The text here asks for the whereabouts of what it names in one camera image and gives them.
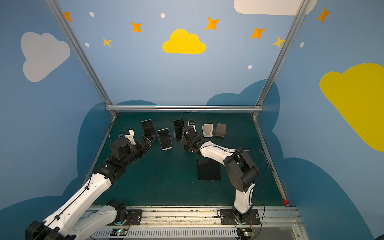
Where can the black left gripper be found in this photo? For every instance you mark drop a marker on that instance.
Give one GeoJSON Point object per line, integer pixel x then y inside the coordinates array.
{"type": "Point", "coordinates": [141, 144]}

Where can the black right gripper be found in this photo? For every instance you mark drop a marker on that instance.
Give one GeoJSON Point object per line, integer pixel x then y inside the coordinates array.
{"type": "Point", "coordinates": [188, 137]}

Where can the white-edged phone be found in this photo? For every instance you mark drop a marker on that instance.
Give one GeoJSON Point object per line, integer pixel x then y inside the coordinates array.
{"type": "Point", "coordinates": [165, 139]}

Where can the white phone stand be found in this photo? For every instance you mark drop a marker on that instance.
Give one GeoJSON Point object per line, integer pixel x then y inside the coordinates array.
{"type": "Point", "coordinates": [208, 130]}

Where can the black phone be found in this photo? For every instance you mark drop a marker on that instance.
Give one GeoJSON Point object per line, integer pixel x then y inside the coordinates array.
{"type": "Point", "coordinates": [148, 128]}
{"type": "Point", "coordinates": [203, 170]}
{"type": "Point", "coordinates": [214, 171]}
{"type": "Point", "coordinates": [178, 126]}

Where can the round wooden phone stand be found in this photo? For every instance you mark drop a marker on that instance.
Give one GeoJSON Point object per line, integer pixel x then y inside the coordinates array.
{"type": "Point", "coordinates": [220, 130]}

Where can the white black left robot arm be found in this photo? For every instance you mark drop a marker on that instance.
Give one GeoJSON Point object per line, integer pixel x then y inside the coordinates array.
{"type": "Point", "coordinates": [65, 223]}

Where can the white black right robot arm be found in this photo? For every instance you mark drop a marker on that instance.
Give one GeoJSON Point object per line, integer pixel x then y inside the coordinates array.
{"type": "Point", "coordinates": [240, 167]}

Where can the horizontal aluminium back bar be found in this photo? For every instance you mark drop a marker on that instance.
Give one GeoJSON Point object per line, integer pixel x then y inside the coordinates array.
{"type": "Point", "coordinates": [136, 108]}

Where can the left circuit board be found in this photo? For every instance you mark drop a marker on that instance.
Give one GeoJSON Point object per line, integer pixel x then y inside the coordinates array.
{"type": "Point", "coordinates": [119, 232]}

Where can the circuit board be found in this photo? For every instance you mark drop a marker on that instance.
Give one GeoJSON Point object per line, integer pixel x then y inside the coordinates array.
{"type": "Point", "coordinates": [244, 234]}
{"type": "Point", "coordinates": [119, 232]}

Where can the right circuit board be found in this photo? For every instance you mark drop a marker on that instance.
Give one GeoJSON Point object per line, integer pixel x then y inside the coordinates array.
{"type": "Point", "coordinates": [244, 234]}

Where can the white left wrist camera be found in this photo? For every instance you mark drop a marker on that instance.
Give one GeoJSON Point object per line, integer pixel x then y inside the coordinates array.
{"type": "Point", "coordinates": [129, 134]}

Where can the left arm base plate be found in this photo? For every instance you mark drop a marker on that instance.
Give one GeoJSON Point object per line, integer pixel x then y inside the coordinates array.
{"type": "Point", "coordinates": [130, 217]}

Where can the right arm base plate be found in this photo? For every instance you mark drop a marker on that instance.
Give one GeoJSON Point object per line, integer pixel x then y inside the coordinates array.
{"type": "Point", "coordinates": [229, 217]}

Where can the aluminium rail front frame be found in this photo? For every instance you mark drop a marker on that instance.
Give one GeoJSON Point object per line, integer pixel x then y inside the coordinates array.
{"type": "Point", "coordinates": [203, 223]}

